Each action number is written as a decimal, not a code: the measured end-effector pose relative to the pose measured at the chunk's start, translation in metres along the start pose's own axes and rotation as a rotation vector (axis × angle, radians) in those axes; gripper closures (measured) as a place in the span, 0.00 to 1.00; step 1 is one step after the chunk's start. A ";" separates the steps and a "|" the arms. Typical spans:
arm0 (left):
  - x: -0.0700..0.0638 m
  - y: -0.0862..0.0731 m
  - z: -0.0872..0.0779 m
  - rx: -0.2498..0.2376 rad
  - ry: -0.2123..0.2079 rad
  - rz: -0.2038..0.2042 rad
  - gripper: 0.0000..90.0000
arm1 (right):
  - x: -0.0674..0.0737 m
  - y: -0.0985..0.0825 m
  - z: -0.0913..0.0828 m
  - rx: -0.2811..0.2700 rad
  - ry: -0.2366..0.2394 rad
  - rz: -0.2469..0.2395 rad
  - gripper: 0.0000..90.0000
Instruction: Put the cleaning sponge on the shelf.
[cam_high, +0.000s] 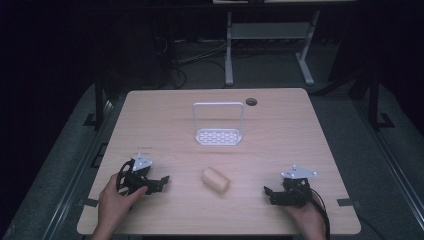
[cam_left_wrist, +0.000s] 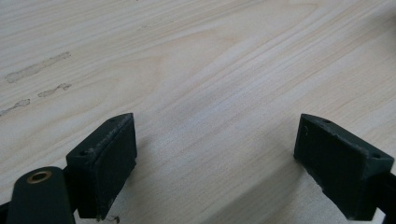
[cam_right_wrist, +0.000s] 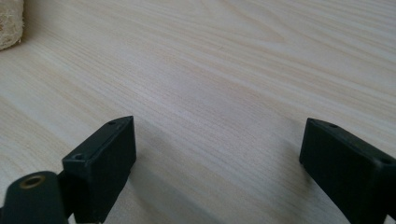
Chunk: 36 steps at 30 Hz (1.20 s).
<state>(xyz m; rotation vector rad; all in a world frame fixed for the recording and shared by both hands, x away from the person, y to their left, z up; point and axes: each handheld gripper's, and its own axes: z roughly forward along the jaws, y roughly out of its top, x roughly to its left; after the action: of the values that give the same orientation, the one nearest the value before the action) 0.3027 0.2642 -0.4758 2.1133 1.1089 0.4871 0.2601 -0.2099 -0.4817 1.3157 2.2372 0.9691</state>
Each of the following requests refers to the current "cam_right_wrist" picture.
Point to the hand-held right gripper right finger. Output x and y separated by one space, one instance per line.
351 174

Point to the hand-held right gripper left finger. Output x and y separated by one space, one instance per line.
101 169

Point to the beige loofah sponge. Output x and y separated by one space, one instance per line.
10 23

